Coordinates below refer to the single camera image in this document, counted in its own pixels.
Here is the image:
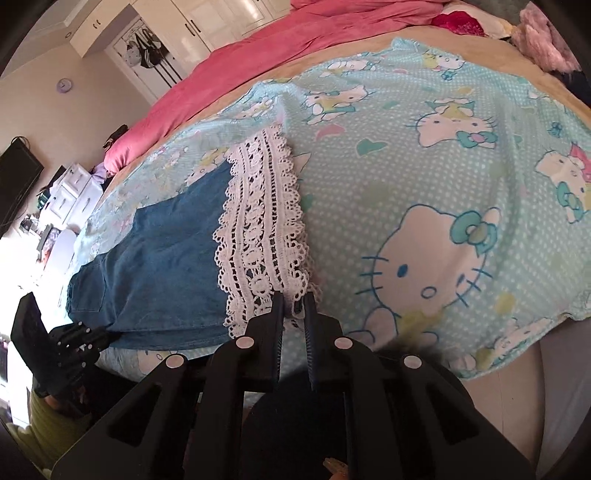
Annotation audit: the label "white wardrobe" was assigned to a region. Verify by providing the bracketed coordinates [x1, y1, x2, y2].
[65, 0, 296, 58]

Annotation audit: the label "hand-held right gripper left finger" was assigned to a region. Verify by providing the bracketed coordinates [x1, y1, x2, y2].
[51, 292, 286, 480]

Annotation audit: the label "pink duvet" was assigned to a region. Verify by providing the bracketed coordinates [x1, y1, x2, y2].
[104, 0, 462, 176]

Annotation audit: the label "white yellow pillow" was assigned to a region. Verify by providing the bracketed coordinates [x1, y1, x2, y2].
[480, 7, 514, 38]

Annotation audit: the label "denim pants with lace trim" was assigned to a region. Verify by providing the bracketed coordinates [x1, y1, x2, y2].
[67, 124, 324, 349]

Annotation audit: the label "red lace cloth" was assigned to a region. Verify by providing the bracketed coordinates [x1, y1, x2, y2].
[431, 11, 486, 38]

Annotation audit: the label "black hanging bag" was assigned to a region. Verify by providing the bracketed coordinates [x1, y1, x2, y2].
[139, 29, 163, 70]

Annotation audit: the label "white dresser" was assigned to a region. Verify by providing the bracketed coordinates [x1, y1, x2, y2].
[46, 164, 105, 227]

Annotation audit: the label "white rounded seat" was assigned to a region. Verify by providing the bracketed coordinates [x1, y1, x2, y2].
[46, 228, 77, 278]

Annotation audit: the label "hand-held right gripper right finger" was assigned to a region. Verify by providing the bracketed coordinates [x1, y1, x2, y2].
[303, 292, 539, 480]

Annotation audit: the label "tan bed sheet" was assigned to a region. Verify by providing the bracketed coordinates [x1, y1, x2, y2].
[99, 18, 591, 199]

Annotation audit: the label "black wall television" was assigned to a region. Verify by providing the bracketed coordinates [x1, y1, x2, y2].
[0, 136, 45, 236]

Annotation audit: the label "dark brown handbag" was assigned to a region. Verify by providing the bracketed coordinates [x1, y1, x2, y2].
[104, 124, 131, 149]

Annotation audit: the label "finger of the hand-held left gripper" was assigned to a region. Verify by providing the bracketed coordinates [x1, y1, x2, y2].
[51, 322, 106, 348]
[58, 338, 116, 371]

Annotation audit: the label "cyan cat printed blanket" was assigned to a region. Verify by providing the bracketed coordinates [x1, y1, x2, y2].
[69, 37, 591, 384]

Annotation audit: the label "white bed base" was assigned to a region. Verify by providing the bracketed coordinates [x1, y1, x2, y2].
[462, 318, 591, 468]

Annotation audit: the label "lilac fuzzy plush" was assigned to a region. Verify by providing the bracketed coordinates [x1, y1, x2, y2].
[519, 2, 574, 71]

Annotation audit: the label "person's left forearm green sleeve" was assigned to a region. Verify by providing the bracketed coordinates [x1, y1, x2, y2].
[25, 390, 100, 455]

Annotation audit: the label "dark cloth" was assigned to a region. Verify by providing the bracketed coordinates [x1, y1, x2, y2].
[560, 65, 591, 108]

